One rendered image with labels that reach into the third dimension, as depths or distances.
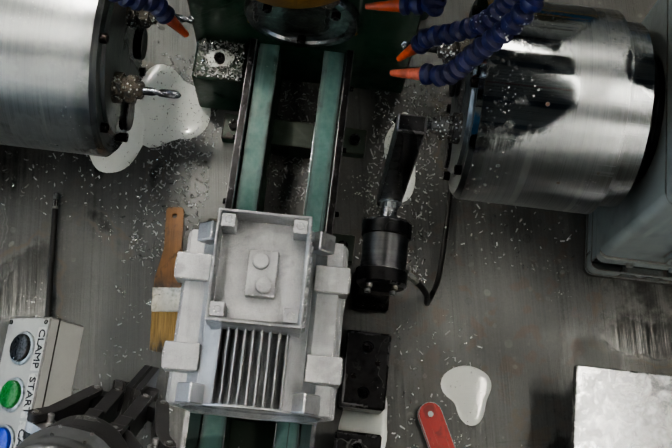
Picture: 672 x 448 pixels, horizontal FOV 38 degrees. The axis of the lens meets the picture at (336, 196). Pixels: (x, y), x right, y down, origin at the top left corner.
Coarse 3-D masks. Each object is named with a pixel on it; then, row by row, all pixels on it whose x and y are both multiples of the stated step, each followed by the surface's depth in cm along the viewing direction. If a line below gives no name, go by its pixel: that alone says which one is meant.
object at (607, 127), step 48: (480, 0) 114; (432, 48) 118; (528, 48) 107; (576, 48) 108; (624, 48) 108; (480, 96) 107; (528, 96) 107; (576, 96) 107; (624, 96) 107; (480, 144) 108; (528, 144) 108; (576, 144) 108; (624, 144) 109; (480, 192) 114; (528, 192) 113; (576, 192) 112; (624, 192) 113
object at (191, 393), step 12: (204, 228) 108; (204, 240) 108; (324, 240) 108; (324, 252) 108; (180, 384) 103; (192, 384) 102; (180, 396) 103; (192, 396) 102; (300, 396) 103; (312, 396) 103; (300, 408) 102; (312, 408) 103
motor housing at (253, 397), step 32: (320, 256) 110; (192, 288) 108; (192, 320) 107; (320, 320) 108; (224, 352) 104; (256, 352) 103; (288, 352) 104; (320, 352) 107; (224, 384) 103; (256, 384) 101; (288, 384) 104; (256, 416) 116; (288, 416) 115; (320, 416) 106
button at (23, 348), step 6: (18, 336) 105; (24, 336) 105; (12, 342) 106; (18, 342) 105; (24, 342) 104; (30, 342) 105; (12, 348) 105; (18, 348) 105; (24, 348) 104; (12, 354) 105; (18, 354) 104; (24, 354) 104; (18, 360) 104
